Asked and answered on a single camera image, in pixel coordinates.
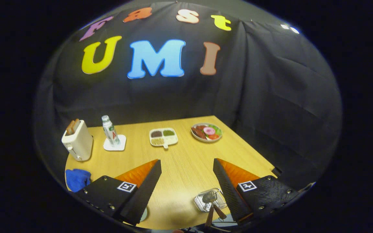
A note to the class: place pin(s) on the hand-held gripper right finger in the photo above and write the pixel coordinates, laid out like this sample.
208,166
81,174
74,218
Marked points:
230,194

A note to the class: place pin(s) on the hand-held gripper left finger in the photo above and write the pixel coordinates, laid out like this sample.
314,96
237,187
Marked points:
146,194

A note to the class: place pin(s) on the pale green round plate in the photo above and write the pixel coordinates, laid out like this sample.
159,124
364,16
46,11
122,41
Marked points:
144,215

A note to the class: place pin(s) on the white square coaster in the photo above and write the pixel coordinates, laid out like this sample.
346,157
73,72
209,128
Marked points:
121,142

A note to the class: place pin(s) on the white divided snack dish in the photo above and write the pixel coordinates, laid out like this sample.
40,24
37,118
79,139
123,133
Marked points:
163,136

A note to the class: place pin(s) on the plate of toy food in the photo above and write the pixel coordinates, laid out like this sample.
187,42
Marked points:
206,132

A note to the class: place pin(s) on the blue folded towel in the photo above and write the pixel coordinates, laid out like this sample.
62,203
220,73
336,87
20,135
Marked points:
77,179

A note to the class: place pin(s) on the white drink bottle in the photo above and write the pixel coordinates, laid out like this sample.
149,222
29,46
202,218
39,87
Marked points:
111,132

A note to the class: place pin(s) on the white toaster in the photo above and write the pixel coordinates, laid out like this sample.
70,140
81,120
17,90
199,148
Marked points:
78,145

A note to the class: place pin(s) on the toast slice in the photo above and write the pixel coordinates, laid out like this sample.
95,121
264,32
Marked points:
70,128
75,124

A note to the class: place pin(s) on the ceiling light strip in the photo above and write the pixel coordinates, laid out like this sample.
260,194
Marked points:
290,29

